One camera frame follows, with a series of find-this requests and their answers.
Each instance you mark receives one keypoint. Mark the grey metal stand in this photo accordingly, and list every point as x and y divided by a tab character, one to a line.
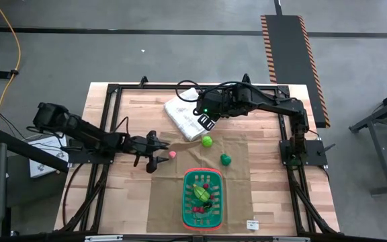
384	154

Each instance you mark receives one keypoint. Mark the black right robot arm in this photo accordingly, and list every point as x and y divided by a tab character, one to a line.
281	104

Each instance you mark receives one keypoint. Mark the brown paper mat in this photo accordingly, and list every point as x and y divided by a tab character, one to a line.
166	218

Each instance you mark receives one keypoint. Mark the black metal table frame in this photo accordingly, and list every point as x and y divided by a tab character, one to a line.
146	87

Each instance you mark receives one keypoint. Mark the black mat with striped edges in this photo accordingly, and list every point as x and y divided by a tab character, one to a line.
287	50

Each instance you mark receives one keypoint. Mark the dark green toy pepper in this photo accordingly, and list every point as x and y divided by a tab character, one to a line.
225	159

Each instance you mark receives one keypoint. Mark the light green sliced toy vegetable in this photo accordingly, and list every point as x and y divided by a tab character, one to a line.
202	194

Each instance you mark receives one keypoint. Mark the light green toy apple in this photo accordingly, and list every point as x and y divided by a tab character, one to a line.
206	141

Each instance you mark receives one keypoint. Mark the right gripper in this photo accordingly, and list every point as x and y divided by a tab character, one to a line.
232	101

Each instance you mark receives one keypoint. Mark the pink toy peach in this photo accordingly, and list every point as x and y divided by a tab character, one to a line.
172	154

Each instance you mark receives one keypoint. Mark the black clamp lever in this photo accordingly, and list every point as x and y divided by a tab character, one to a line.
326	149

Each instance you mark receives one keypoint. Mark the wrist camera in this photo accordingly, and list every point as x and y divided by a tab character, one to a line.
152	164
208	102

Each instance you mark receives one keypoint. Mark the white cardboard box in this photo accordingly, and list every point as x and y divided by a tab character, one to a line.
45	164

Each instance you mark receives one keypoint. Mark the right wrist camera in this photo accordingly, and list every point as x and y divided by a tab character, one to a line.
208	102

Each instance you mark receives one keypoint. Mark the silver aluminium bar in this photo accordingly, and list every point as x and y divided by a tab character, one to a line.
291	239
102	238

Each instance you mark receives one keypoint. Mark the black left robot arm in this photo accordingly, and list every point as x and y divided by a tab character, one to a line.
79	129

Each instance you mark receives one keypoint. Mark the white label card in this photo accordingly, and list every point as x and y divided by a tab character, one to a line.
252	224

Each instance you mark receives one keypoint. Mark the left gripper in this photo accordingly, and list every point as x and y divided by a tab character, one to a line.
143	146

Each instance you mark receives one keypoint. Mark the white folded towel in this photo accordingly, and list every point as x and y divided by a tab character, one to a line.
183	114

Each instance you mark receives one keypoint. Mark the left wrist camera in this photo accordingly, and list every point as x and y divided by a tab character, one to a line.
152	164

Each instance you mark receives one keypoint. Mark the black diagonal beam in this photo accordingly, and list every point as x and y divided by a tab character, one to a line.
29	151

